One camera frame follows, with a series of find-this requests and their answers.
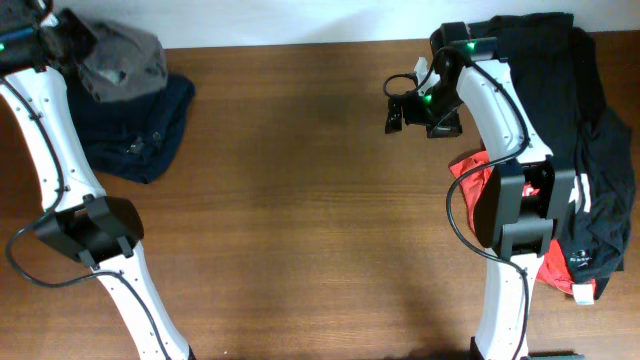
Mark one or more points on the grey shorts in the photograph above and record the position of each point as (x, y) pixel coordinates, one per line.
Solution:
(125, 63)

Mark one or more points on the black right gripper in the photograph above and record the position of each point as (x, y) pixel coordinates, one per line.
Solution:
(450, 126)

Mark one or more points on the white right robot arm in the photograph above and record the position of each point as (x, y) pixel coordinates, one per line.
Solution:
(522, 207)

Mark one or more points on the black t-shirt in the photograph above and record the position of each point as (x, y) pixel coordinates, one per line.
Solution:
(555, 74)

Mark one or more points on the red t-shirt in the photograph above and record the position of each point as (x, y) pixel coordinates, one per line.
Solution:
(554, 271)

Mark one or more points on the folded navy blue shorts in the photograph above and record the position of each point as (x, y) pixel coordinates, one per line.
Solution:
(135, 139)

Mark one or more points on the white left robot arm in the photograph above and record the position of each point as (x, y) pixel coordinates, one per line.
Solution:
(79, 220)

